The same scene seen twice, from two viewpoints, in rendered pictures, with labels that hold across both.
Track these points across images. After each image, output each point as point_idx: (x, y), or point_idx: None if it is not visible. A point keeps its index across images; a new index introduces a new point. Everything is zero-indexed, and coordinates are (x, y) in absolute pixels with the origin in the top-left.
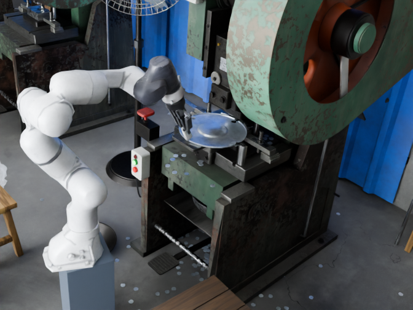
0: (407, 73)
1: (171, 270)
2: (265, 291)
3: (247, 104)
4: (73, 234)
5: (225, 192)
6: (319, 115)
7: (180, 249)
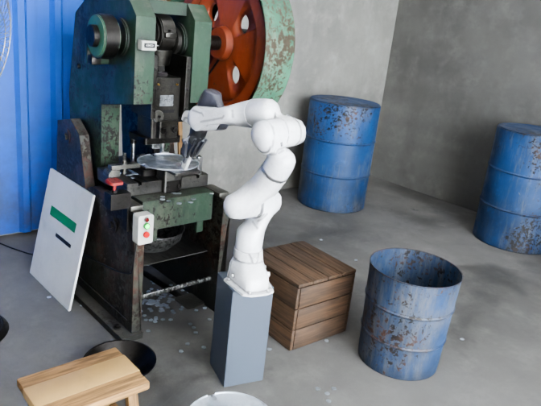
0: None
1: (166, 323)
2: None
3: (263, 97)
4: (262, 254)
5: (219, 192)
6: None
7: None
